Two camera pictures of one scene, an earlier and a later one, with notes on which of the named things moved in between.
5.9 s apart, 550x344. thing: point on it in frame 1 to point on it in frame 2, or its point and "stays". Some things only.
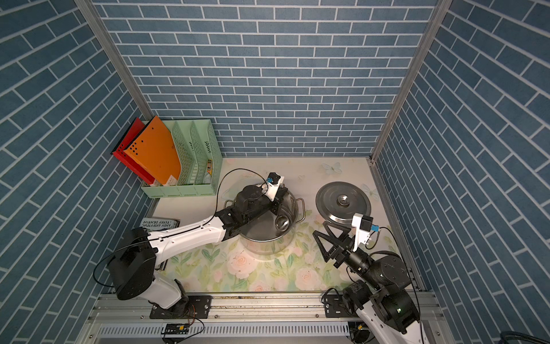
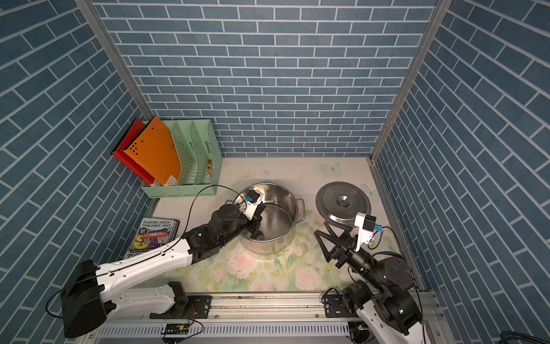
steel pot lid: [337, 202] stays
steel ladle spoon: [282, 223] to [258, 235]
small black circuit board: [177, 329] stays
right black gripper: [343, 252] stays
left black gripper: [277, 199] to [256, 219]
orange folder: [155, 150] stays
